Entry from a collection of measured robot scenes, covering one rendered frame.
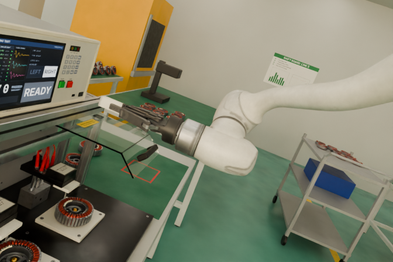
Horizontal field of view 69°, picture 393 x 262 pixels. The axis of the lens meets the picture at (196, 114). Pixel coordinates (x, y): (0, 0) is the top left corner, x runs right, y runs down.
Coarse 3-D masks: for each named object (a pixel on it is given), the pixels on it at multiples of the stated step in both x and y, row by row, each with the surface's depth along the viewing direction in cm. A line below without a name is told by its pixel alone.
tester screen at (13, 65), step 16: (0, 48) 56; (16, 48) 60; (32, 48) 64; (48, 48) 69; (0, 64) 57; (16, 64) 62; (32, 64) 66; (48, 64) 71; (0, 80) 59; (16, 80) 63; (32, 80) 68; (48, 80) 74; (0, 96) 61
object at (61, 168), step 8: (24, 168) 86; (32, 168) 86; (48, 168) 85; (56, 168) 87; (64, 168) 88; (72, 168) 90; (40, 176) 86; (48, 176) 86; (56, 176) 85; (64, 176) 85; (72, 176) 89; (32, 184) 88; (56, 184) 85; (64, 184) 86; (72, 184) 89
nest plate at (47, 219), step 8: (40, 216) 85; (48, 216) 86; (96, 216) 94; (40, 224) 84; (48, 224) 83; (56, 224) 84; (88, 224) 89; (96, 224) 92; (64, 232) 83; (72, 232) 84; (80, 232) 85; (88, 232) 87; (80, 240) 82
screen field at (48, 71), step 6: (30, 66) 66; (36, 66) 68; (42, 66) 69; (48, 66) 72; (54, 66) 74; (30, 72) 66; (36, 72) 68; (42, 72) 70; (48, 72) 72; (54, 72) 75
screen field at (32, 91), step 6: (30, 84) 68; (36, 84) 70; (42, 84) 72; (48, 84) 74; (24, 90) 67; (30, 90) 69; (36, 90) 71; (42, 90) 73; (48, 90) 75; (24, 96) 67; (30, 96) 70; (36, 96) 72; (42, 96) 74; (48, 96) 76
